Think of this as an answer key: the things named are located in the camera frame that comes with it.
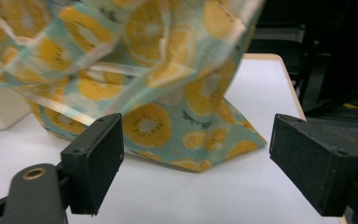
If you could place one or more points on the lemon print fabric bag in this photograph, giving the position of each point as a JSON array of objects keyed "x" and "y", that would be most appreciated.
[{"x": 155, "y": 124}]

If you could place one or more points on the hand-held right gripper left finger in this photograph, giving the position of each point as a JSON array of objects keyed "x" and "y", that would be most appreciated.
[{"x": 90, "y": 161}]

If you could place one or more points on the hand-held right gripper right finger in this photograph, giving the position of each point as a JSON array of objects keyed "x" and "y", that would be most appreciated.
[{"x": 310, "y": 168}]

